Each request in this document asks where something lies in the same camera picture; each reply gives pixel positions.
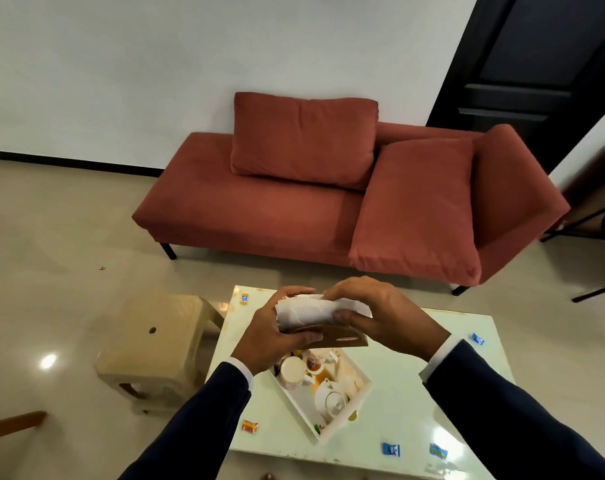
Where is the person's right hand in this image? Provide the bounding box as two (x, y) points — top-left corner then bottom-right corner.
(322, 275), (452, 363)

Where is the person's left hand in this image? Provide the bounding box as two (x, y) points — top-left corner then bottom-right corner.
(230, 285), (324, 377)

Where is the white floral mug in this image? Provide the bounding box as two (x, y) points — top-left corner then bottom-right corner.
(278, 355), (309, 391)
(307, 347), (341, 365)

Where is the white printed tray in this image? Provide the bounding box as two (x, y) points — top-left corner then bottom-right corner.
(268, 346), (374, 444)

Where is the person's left forearm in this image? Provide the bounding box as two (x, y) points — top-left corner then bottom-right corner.
(117, 357), (255, 480)

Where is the person's right forearm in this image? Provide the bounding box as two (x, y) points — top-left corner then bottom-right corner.
(418, 334), (605, 480)

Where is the white coffee table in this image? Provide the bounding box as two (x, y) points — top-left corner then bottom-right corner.
(206, 285), (516, 480)

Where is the beige plastic stool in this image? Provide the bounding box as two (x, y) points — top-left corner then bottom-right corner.
(93, 293), (226, 413)

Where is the red sofa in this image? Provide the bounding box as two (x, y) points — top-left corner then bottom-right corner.
(131, 92), (572, 297)

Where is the wide red cushion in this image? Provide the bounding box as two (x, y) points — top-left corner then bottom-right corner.
(230, 91), (380, 191)

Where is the black metal folding table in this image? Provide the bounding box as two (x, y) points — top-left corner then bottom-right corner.
(538, 194), (605, 304)

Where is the black door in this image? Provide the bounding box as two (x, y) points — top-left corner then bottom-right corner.
(426, 0), (605, 175)

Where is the brown wooden furniture frame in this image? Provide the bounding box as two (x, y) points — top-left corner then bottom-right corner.
(0, 410), (49, 443)

